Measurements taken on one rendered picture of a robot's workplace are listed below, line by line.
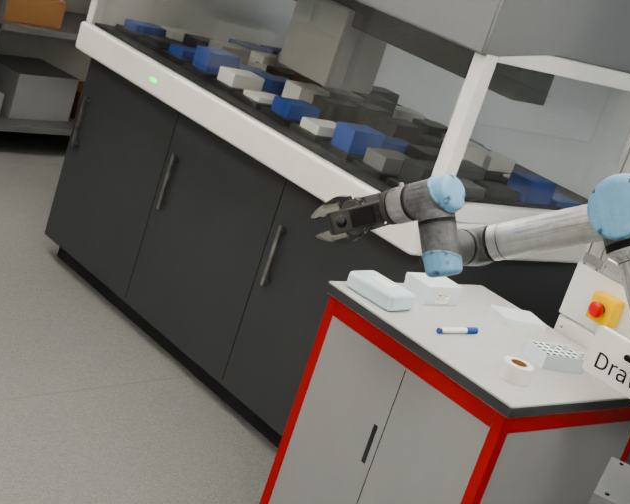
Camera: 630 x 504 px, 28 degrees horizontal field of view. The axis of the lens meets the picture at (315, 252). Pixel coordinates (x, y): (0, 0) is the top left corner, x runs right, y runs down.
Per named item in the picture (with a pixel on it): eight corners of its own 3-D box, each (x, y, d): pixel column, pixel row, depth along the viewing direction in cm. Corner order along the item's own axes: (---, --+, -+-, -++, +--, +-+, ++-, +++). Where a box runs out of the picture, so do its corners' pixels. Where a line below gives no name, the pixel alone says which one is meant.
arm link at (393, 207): (405, 224, 247) (395, 184, 247) (387, 228, 250) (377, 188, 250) (427, 217, 253) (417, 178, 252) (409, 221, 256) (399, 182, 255)
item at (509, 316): (504, 324, 316) (506, 318, 316) (488, 309, 324) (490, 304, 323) (545, 331, 322) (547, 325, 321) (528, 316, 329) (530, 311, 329)
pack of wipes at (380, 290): (412, 311, 303) (418, 294, 301) (387, 313, 295) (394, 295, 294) (368, 284, 312) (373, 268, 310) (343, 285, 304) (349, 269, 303)
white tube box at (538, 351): (541, 369, 292) (547, 354, 291) (522, 352, 299) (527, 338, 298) (582, 374, 298) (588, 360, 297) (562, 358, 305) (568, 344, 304)
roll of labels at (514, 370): (513, 386, 275) (520, 370, 274) (491, 371, 279) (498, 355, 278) (534, 386, 279) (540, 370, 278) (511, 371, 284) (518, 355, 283)
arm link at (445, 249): (479, 272, 248) (471, 217, 249) (452, 272, 239) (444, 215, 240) (445, 278, 253) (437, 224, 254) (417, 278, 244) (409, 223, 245)
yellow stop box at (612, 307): (604, 329, 311) (615, 302, 309) (582, 316, 316) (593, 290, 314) (616, 328, 315) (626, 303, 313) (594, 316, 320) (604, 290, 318)
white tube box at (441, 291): (423, 305, 310) (429, 286, 308) (400, 290, 316) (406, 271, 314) (457, 306, 318) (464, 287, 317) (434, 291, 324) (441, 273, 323)
